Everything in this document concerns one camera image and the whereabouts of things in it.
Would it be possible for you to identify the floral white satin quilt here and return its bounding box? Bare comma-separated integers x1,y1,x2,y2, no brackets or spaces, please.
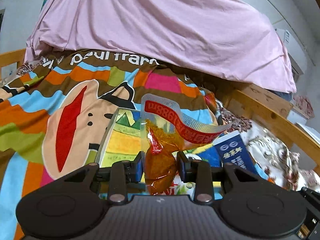
216,100,319,192

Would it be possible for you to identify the wooden bed rail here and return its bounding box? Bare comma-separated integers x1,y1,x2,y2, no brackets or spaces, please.
1,49,319,163

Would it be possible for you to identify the pink bed sheet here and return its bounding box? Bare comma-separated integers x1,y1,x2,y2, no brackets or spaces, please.
25,0,296,93

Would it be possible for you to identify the blue white calcium sachet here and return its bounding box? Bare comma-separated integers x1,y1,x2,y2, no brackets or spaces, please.
213,131,258,175

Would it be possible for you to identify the orange chicken leg packet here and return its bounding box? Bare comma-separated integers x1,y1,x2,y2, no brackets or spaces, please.
140,94,231,195

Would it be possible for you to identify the colourful monkey blanket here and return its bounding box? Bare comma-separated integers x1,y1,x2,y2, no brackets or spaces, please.
1,50,217,239

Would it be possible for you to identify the grey tray with dinosaur print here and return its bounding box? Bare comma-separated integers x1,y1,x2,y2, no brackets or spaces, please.
96,108,222,199

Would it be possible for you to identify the white air conditioner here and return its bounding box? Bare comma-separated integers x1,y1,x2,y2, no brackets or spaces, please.
276,28,308,75

